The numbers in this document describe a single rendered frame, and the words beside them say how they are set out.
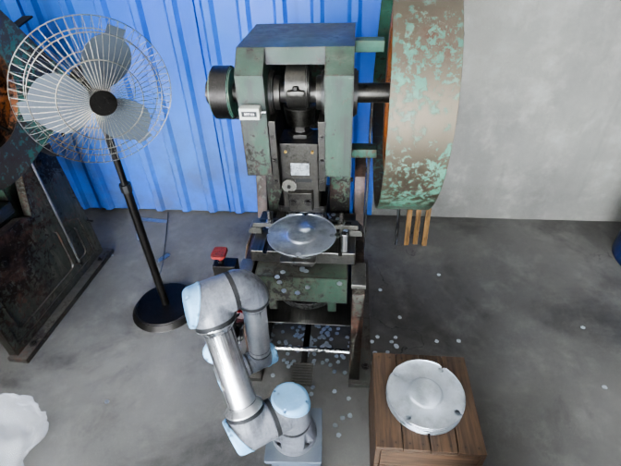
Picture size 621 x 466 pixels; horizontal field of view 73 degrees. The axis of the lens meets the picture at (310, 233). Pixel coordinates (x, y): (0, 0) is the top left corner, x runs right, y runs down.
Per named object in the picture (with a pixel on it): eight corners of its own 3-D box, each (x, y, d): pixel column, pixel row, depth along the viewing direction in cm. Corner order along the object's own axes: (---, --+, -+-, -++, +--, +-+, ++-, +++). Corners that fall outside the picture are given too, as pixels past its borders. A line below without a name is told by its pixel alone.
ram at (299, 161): (319, 214, 168) (318, 145, 150) (282, 213, 169) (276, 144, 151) (322, 190, 181) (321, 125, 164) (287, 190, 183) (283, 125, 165)
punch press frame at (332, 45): (349, 355, 201) (361, 63, 120) (261, 349, 205) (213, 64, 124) (351, 249, 264) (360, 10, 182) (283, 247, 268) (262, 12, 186)
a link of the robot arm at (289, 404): (318, 424, 134) (317, 401, 126) (280, 446, 129) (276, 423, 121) (300, 395, 143) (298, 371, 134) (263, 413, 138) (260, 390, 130)
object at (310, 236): (261, 255, 165) (261, 254, 165) (273, 214, 188) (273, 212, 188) (334, 259, 163) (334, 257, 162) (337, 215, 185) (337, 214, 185)
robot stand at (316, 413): (322, 517, 162) (322, 462, 134) (274, 515, 163) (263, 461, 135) (323, 466, 177) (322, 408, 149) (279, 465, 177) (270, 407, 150)
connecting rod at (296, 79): (315, 164, 157) (312, 69, 136) (282, 163, 158) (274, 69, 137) (319, 139, 173) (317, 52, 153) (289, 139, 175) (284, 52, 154)
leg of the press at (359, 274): (371, 388, 205) (385, 244, 150) (347, 386, 206) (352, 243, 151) (367, 263, 277) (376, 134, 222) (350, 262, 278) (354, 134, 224)
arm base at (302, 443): (316, 457, 136) (315, 441, 130) (269, 456, 137) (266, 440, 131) (317, 412, 148) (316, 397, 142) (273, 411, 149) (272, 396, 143)
